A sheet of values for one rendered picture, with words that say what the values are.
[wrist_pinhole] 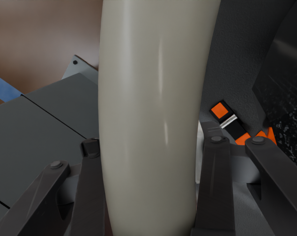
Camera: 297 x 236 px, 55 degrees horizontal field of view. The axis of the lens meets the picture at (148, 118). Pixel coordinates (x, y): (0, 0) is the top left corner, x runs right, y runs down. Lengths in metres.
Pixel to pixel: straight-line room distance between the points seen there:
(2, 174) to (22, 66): 0.81
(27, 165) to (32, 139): 0.09
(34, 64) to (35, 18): 0.19
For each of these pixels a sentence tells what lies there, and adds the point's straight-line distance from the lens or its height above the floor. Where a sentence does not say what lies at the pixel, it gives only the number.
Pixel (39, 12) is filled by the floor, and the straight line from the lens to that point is 1.32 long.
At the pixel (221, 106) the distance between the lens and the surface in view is 1.14.
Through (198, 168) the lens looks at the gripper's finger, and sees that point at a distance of 0.15.
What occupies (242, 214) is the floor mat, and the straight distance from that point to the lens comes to 1.39.
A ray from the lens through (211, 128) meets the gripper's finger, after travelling 0.17.
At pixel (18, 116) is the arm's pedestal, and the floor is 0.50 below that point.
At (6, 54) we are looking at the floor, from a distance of 1.43.
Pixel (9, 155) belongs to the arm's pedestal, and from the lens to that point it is 0.71.
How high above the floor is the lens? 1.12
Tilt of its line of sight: 67 degrees down
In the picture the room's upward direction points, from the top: 148 degrees counter-clockwise
